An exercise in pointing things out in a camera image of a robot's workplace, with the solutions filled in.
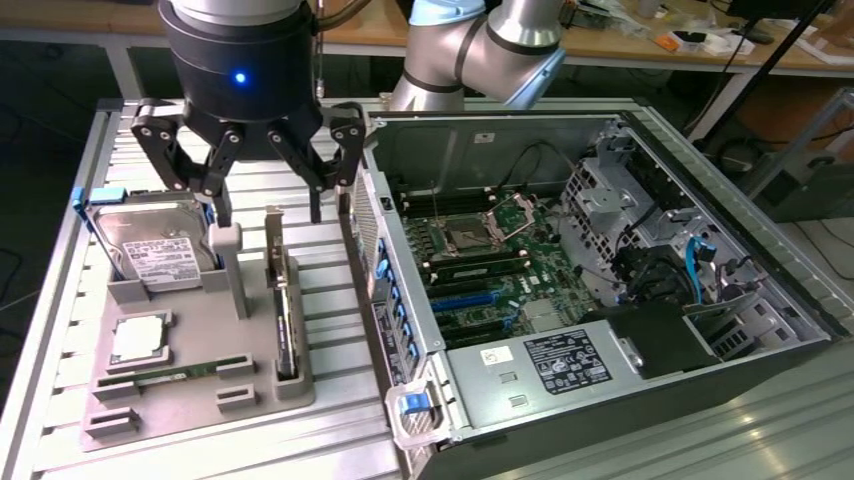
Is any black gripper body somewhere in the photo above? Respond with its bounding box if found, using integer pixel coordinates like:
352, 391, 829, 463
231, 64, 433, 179
158, 7, 324, 125

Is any Nvidia graphics card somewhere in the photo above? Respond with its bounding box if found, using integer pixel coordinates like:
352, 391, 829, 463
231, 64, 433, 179
263, 204, 301, 384

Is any hard disk drive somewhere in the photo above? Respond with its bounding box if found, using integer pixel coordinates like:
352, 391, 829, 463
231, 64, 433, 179
71, 185, 223, 295

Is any CPU socket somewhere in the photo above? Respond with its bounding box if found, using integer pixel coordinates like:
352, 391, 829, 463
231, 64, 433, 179
437, 213, 501, 259

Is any metal socket cover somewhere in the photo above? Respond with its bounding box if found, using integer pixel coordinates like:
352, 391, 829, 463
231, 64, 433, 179
484, 192, 541, 237

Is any green RAM stick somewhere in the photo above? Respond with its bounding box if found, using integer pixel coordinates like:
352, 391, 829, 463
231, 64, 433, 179
130, 366, 223, 387
426, 259, 534, 285

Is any black expansion slot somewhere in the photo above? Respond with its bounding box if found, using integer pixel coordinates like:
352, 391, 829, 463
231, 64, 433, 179
441, 329, 513, 349
426, 281, 500, 297
437, 318, 508, 335

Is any blue expansion slot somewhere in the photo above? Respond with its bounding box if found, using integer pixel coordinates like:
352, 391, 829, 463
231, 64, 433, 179
432, 292, 501, 312

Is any silver CPU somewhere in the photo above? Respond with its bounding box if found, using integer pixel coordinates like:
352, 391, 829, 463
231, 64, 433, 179
110, 317, 169, 365

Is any grey parts rack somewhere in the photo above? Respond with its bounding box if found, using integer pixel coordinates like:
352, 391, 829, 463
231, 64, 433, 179
78, 222, 317, 454

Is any grey metal disk bay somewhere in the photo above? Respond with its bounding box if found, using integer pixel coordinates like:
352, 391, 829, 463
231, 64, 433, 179
558, 127, 676, 251

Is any green motherboard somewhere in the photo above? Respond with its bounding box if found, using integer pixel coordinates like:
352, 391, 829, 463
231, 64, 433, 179
400, 192, 606, 351

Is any silver chipset heatsink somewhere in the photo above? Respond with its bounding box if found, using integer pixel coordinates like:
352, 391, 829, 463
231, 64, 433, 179
520, 301, 570, 332

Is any grey corner clamp blue latch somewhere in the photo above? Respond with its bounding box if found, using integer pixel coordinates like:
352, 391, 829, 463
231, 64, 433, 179
385, 378, 450, 450

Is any grey power supply unit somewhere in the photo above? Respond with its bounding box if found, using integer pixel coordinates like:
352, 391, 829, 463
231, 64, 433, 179
445, 319, 648, 432

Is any white orange desk gadget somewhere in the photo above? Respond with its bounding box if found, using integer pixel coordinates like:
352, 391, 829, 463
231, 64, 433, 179
657, 27, 757, 57

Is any black plastic air shroud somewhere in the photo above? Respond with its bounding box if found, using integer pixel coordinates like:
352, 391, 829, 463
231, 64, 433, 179
577, 304, 724, 382

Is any black tripod pole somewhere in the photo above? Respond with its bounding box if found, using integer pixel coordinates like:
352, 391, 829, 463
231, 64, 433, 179
686, 0, 836, 144

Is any slotted grey disk bay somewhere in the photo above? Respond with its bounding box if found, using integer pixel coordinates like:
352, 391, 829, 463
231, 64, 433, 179
685, 294, 796, 362

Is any black monitor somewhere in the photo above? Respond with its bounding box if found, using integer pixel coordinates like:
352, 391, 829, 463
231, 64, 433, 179
725, 0, 837, 21

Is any black PC case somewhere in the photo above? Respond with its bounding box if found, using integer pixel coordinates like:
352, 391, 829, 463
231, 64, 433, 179
337, 107, 840, 480

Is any black dangling cable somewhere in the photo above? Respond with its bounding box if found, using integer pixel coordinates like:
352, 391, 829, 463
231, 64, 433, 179
317, 0, 330, 99

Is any brown robot cable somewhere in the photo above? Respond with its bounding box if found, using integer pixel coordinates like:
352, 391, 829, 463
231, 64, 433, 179
312, 0, 368, 36

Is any wooden desk white frame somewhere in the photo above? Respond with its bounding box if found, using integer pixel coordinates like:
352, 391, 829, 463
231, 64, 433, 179
558, 0, 854, 144
0, 0, 413, 100

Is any black wire bundle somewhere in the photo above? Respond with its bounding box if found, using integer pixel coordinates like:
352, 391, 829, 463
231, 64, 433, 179
610, 244, 700, 307

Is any blue disk wire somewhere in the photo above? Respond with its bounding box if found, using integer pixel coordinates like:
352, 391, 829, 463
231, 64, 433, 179
682, 234, 717, 307

